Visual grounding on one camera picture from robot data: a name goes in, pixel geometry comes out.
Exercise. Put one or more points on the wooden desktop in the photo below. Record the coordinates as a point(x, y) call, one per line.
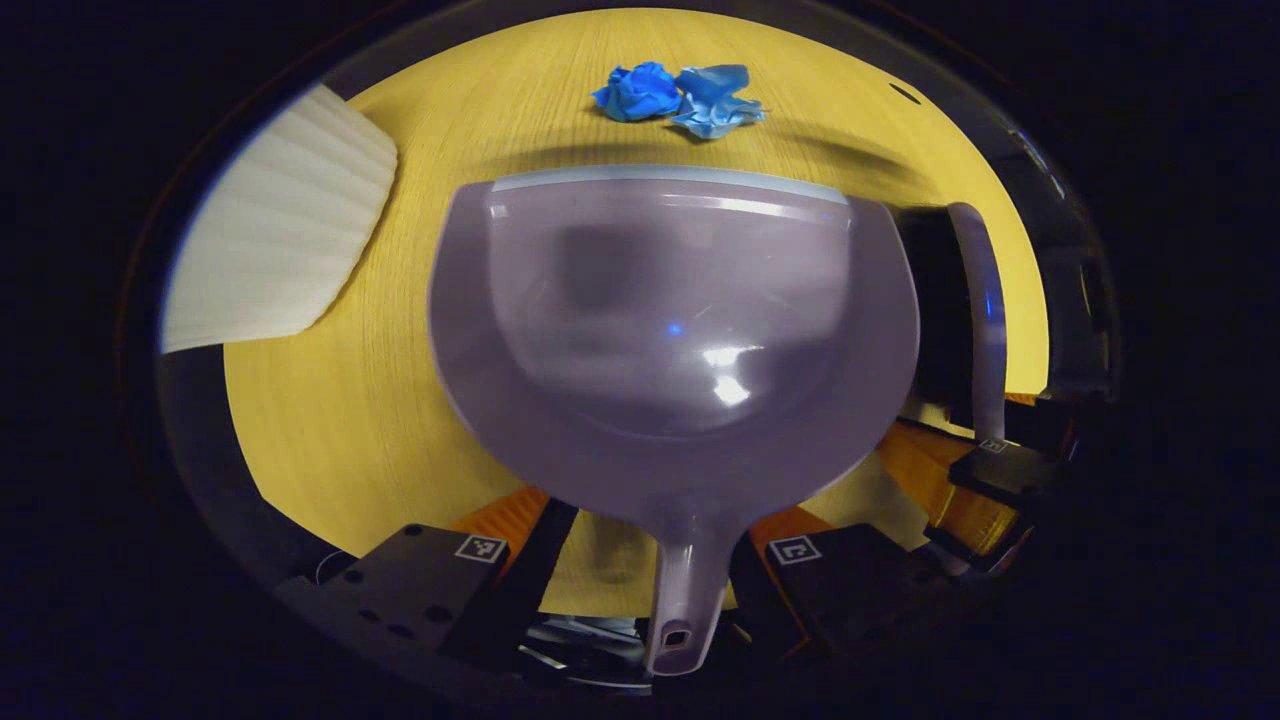
point(350, 420)

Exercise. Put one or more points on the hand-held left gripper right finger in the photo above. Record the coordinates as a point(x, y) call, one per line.
point(860, 580)

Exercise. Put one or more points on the small purple broom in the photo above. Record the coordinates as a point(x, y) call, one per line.
point(985, 300)

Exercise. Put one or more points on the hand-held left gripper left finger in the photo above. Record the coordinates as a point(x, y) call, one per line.
point(420, 585)

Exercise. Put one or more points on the white ribbed garbage bin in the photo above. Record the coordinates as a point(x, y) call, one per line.
point(280, 230)

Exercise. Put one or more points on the purple plastic dustpan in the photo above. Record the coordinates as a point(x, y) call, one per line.
point(670, 330)

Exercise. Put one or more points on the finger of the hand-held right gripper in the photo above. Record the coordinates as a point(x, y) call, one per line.
point(1005, 470)
point(1045, 415)

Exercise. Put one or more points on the light blue paper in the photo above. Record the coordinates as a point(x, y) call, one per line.
point(718, 100)

